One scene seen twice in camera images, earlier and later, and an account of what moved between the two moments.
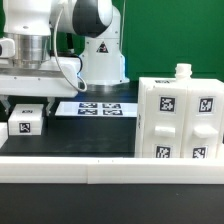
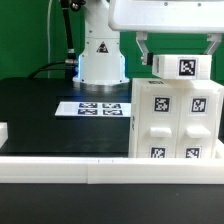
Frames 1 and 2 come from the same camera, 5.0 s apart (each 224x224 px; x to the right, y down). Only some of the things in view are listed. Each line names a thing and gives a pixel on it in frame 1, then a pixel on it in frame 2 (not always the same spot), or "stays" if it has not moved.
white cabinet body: x=179 y=117 stays
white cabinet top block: x=26 y=120 → x=182 y=66
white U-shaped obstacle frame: x=106 y=170 stays
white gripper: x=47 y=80 → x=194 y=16
